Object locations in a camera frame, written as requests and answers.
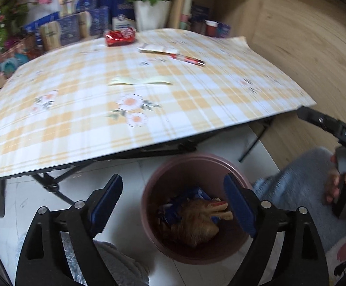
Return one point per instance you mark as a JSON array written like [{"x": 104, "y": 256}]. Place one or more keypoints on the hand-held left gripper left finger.
[{"x": 106, "y": 205}]

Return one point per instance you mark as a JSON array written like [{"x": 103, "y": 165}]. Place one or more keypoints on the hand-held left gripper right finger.
[{"x": 240, "y": 205}]

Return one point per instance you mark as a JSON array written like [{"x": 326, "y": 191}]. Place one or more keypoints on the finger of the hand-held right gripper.
[{"x": 319, "y": 120}]

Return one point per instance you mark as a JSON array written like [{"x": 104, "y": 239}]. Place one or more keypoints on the gold brown foil wrapper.
[{"x": 196, "y": 223}]

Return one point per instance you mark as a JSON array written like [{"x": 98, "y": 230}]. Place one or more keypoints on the blue pouch with white logo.
[{"x": 173, "y": 211}]

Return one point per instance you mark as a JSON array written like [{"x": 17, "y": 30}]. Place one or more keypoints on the brown plastic bin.
[{"x": 161, "y": 244}]

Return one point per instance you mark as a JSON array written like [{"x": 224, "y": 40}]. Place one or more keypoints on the person's left leg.
[{"x": 116, "y": 262}]

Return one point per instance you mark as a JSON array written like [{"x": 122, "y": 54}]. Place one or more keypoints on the yellow plaid flowered tablecloth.
[{"x": 191, "y": 101}]

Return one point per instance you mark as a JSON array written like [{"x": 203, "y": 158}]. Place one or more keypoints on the white plush cloth pink patch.
[{"x": 345, "y": 256}]

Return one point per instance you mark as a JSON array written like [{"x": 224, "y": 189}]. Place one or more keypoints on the wooden shelf unit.
[{"x": 250, "y": 12}]

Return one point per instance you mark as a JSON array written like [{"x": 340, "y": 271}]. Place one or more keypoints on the cream plastic strip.
[{"x": 140, "y": 81}]

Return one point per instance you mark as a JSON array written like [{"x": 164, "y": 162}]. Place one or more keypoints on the small blue purple box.
[{"x": 224, "y": 30}]

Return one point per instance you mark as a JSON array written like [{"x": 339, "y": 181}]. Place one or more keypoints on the red paper cup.
[{"x": 211, "y": 29}]

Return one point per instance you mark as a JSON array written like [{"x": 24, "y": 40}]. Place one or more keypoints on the dark blue printed box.
[{"x": 199, "y": 15}]

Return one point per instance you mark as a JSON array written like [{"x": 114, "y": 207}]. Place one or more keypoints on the white paper slip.
[{"x": 156, "y": 49}]

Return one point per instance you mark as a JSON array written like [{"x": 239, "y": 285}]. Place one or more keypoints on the red crumpled wrapper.
[{"x": 121, "y": 37}]

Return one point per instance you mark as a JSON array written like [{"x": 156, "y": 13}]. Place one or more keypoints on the stack of pastel paper cups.
[{"x": 185, "y": 13}]

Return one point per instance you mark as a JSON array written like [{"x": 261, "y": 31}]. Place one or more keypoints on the striped storage basket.
[{"x": 18, "y": 55}]

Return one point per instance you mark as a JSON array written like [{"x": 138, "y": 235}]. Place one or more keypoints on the blue and white box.
[{"x": 122, "y": 18}]

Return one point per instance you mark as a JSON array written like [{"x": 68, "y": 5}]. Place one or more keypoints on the white flower pot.
[{"x": 150, "y": 16}]

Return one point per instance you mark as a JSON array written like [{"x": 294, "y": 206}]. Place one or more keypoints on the flat blue carton box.
[{"x": 39, "y": 22}]

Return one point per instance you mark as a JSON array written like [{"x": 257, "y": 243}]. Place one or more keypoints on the small dark blue box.
[{"x": 104, "y": 0}]

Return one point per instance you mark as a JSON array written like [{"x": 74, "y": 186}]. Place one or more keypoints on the pink blossom bouquet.
[{"x": 3, "y": 15}]

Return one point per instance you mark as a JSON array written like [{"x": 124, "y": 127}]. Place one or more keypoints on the black folding table frame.
[{"x": 51, "y": 184}]

